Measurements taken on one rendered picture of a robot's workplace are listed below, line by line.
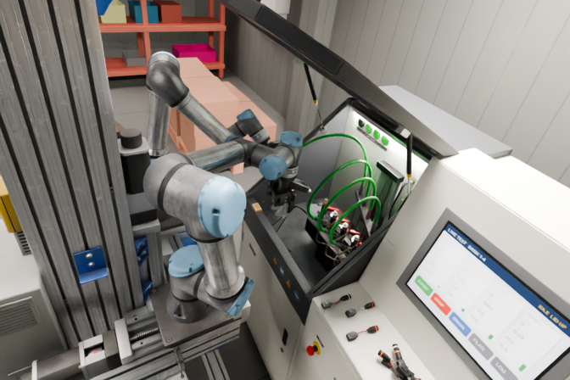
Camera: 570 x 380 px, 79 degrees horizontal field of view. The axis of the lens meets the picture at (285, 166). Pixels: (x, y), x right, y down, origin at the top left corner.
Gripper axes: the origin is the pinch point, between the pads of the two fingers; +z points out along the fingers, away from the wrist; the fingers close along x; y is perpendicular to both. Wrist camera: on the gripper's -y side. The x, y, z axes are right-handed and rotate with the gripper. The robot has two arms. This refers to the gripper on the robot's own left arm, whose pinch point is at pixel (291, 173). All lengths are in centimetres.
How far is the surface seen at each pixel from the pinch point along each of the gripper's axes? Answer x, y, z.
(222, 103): -155, 61, -49
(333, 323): 49, 5, 43
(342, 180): -35.5, -11.4, 27.4
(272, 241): 13.0, 21.9, 19.2
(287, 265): 24.9, 17.3, 27.3
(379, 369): 61, -5, 55
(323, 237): 8.6, 2.6, 31.5
